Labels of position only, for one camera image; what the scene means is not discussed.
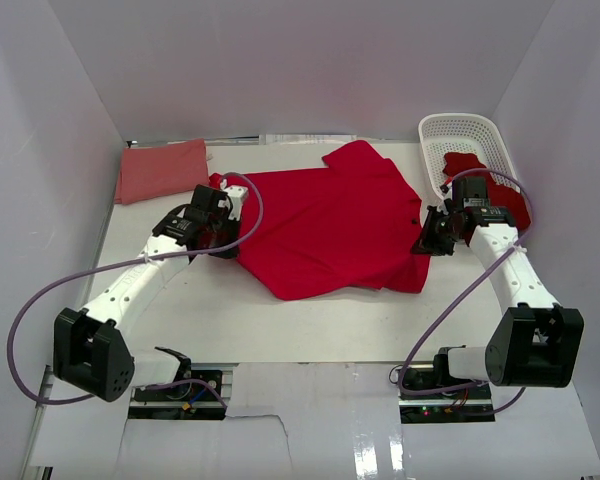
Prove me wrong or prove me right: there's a bright red t shirt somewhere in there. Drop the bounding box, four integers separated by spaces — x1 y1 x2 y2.
227 140 430 300

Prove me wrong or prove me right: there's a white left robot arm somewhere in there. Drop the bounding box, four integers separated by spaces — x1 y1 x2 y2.
53 206 241 402

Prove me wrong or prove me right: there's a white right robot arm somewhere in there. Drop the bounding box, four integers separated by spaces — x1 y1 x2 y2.
413 206 584 399

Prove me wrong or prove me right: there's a dark red crumpled t shirt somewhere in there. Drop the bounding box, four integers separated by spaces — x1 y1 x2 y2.
443 152 531 232

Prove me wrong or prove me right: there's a folded salmon pink t shirt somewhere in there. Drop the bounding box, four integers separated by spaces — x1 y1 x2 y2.
114 139 209 205

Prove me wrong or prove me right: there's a white plastic perforated basket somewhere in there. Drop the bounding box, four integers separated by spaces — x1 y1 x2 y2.
418 113 517 201

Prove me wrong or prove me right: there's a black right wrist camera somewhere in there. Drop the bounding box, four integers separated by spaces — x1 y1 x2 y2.
440 175 491 212

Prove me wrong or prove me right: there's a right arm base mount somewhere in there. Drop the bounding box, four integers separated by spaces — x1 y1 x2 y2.
398 363 495 425

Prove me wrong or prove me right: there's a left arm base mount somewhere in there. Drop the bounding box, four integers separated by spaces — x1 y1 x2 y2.
127 366 233 421

